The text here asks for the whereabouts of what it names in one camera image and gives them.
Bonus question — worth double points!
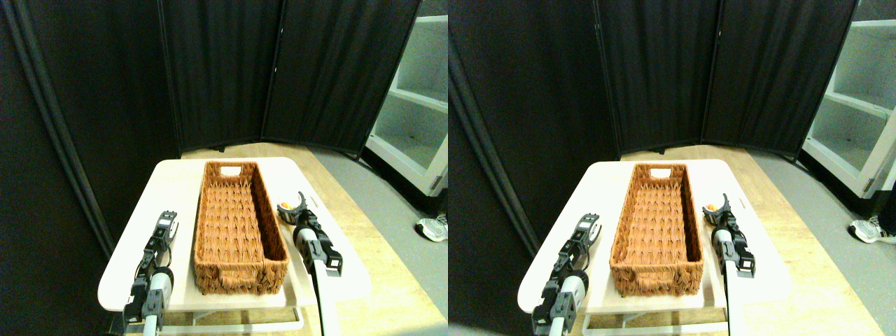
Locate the low white table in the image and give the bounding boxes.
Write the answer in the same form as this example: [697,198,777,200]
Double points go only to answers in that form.
[97,157,372,333]
[517,160,792,333]

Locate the person's legs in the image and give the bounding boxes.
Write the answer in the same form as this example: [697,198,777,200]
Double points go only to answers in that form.
[416,213,448,243]
[848,209,896,244]

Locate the brown wicker basket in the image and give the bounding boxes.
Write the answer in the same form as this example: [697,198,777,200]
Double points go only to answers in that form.
[609,162,705,298]
[193,160,291,295]

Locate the black bracket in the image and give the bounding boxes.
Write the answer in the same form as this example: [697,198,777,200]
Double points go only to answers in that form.
[731,244,757,279]

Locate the curtain stand pole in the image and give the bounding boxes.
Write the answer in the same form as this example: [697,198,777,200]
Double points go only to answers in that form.
[448,42,541,258]
[3,0,116,256]

